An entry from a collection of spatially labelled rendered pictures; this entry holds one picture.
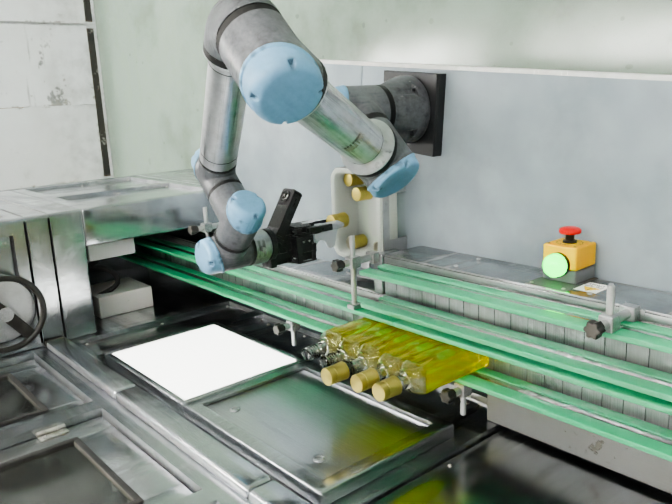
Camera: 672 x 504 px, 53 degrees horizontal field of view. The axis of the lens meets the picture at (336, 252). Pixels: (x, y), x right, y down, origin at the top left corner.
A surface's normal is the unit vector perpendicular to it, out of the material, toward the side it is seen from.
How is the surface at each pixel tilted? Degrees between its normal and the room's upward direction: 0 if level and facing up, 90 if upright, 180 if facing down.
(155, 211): 90
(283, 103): 80
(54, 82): 90
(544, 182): 0
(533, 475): 89
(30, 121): 90
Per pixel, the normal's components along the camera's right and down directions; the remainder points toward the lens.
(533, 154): -0.76, 0.18
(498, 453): -0.05, -0.97
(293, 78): 0.40, 0.74
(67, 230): 0.65, 0.15
